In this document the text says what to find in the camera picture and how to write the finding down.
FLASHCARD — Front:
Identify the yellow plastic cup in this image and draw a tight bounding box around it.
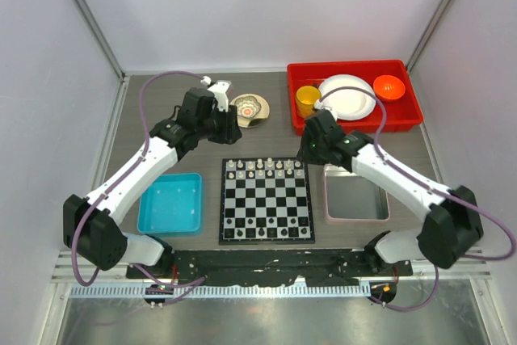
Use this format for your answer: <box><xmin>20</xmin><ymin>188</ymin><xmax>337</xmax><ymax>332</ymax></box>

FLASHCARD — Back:
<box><xmin>295</xmin><ymin>86</ymin><xmax>322</xmax><ymax>118</ymax></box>

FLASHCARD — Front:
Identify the beige saucer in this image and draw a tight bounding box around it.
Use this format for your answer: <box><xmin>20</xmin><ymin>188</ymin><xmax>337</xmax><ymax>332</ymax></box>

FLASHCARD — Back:
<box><xmin>230</xmin><ymin>93</ymin><xmax>271</xmax><ymax>128</ymax></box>

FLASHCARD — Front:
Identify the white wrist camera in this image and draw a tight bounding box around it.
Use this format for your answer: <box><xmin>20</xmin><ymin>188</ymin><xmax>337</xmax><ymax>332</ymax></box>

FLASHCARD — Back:
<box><xmin>200</xmin><ymin>76</ymin><xmax>233</xmax><ymax>112</ymax></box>
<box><xmin>313</xmin><ymin>100</ymin><xmax>338</xmax><ymax>120</ymax></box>

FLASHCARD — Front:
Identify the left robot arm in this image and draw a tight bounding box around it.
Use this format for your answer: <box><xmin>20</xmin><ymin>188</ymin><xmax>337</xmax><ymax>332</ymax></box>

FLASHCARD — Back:
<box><xmin>63</xmin><ymin>81</ymin><xmax>242</xmax><ymax>280</ymax></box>

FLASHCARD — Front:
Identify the patterned small bowl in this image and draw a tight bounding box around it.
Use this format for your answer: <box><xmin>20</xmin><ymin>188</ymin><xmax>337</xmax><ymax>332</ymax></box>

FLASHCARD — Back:
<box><xmin>233</xmin><ymin>95</ymin><xmax>262</xmax><ymax>119</ymax></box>

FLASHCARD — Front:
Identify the silver metal tray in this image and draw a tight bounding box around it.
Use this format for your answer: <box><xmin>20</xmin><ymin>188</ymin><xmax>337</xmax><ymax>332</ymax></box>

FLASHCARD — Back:
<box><xmin>322</xmin><ymin>165</ymin><xmax>390</xmax><ymax>225</ymax></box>

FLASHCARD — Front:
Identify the white paper plate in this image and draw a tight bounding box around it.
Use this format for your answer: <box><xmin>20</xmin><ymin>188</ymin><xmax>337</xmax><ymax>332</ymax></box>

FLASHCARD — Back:
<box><xmin>318</xmin><ymin>74</ymin><xmax>376</xmax><ymax>121</ymax></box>

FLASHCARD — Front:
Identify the red plastic bin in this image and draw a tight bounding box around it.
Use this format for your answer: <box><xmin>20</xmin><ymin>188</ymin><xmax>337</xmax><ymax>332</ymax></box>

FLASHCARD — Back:
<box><xmin>287</xmin><ymin>59</ymin><xmax>423</xmax><ymax>136</ymax></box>

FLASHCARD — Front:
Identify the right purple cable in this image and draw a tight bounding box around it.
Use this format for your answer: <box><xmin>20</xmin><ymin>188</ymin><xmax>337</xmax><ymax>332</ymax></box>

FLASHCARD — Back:
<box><xmin>313</xmin><ymin>86</ymin><xmax>517</xmax><ymax>313</ymax></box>

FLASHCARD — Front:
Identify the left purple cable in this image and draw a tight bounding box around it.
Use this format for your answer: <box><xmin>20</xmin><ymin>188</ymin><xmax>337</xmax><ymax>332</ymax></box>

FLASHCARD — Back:
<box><xmin>70</xmin><ymin>71</ymin><xmax>213</xmax><ymax>309</ymax></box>

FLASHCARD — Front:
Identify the black white chess board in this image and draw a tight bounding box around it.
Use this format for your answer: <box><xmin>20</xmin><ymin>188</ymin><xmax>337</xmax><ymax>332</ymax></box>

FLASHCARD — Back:
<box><xmin>219</xmin><ymin>157</ymin><xmax>315</xmax><ymax>245</ymax></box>

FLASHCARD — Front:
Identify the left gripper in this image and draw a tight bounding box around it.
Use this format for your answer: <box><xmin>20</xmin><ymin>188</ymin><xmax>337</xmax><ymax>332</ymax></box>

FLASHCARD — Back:
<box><xmin>196</xmin><ymin>103</ymin><xmax>242</xmax><ymax>145</ymax></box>

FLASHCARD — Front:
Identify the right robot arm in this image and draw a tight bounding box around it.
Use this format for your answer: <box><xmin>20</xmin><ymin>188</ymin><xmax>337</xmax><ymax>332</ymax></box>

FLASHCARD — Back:
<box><xmin>296</xmin><ymin>110</ymin><xmax>484</xmax><ymax>276</ymax></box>

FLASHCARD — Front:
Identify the purple cable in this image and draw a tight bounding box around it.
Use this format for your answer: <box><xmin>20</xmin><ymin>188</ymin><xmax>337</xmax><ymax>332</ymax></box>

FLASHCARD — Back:
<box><xmin>70</xmin><ymin>71</ymin><xmax>213</xmax><ymax>309</ymax></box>
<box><xmin>313</xmin><ymin>86</ymin><xmax>517</xmax><ymax>313</ymax></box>

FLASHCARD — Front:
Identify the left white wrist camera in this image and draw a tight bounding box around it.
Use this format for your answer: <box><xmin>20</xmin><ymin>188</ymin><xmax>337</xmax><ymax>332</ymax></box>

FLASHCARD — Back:
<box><xmin>200</xmin><ymin>76</ymin><xmax>233</xmax><ymax>112</ymax></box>

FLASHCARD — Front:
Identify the black bishop piece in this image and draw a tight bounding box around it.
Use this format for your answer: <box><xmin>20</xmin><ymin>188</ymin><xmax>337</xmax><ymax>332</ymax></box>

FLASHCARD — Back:
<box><xmin>267</xmin><ymin>228</ymin><xmax>277</xmax><ymax>238</ymax></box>

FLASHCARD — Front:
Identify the blue plastic tray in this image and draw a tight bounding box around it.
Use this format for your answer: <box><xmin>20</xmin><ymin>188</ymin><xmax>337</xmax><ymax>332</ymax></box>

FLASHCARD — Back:
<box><xmin>137</xmin><ymin>173</ymin><xmax>204</xmax><ymax>237</ymax></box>

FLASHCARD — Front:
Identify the orange plastic bowl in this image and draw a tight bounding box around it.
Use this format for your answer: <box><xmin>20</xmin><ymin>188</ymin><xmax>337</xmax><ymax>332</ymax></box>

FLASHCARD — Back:
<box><xmin>373</xmin><ymin>74</ymin><xmax>406</xmax><ymax>102</ymax></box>

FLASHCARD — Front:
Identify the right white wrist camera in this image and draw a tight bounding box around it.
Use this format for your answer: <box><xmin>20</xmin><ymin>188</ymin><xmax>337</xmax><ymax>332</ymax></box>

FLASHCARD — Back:
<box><xmin>313</xmin><ymin>100</ymin><xmax>338</xmax><ymax>120</ymax></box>

